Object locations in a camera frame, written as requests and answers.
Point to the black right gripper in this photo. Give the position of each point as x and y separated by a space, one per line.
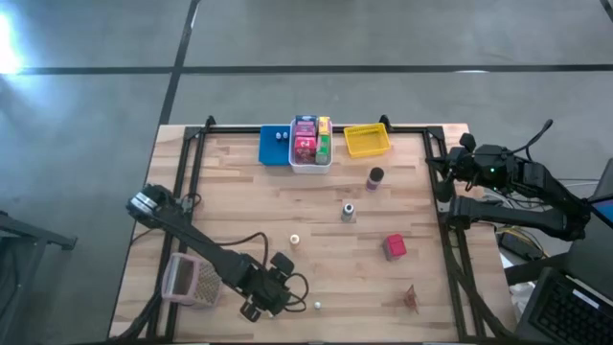
464 163

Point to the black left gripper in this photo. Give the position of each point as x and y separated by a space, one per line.
268 292

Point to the black-tipped dropper bottle white label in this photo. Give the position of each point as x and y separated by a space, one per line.
348 212

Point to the yellow mini cereal box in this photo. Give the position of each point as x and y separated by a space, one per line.
324 125

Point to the red Froot Loops box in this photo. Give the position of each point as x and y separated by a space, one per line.
305 149

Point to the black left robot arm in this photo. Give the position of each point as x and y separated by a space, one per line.
206 244

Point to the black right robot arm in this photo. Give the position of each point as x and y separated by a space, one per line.
527 215

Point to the purple-label spice jar black lid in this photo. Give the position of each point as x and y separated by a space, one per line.
375 179

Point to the pink mesh basket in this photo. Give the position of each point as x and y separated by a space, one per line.
191 280

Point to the yellow food colouring bottle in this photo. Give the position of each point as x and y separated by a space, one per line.
294 239

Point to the smoked paprika tin red lid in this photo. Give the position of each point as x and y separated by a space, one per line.
394 246

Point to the yellow plastic basket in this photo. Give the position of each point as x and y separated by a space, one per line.
366 140

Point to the black power adapter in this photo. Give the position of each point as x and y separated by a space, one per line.
515 244

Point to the green mini cereal box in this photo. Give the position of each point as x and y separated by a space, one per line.
323 149

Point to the brown paper scrap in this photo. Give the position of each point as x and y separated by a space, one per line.
411 298

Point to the black metal bar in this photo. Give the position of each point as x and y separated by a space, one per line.
531 273

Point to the white perforated plastic basket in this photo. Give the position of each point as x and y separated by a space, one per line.
311 168

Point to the white paper scrap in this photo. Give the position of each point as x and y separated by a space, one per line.
522 294

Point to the blue plastic tray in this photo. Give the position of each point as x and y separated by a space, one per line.
274 153

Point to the grey laptop blue screen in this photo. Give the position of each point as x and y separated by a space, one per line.
589 249

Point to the black laptop keyboard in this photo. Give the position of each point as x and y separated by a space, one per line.
570 311

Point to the black metal stand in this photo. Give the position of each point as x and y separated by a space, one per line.
38 235

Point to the silver mounting bracket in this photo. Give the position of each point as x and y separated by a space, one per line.
443 206

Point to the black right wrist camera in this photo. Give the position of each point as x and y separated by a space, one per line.
468 142

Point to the black aluminium table frame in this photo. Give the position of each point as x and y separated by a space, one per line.
230 130

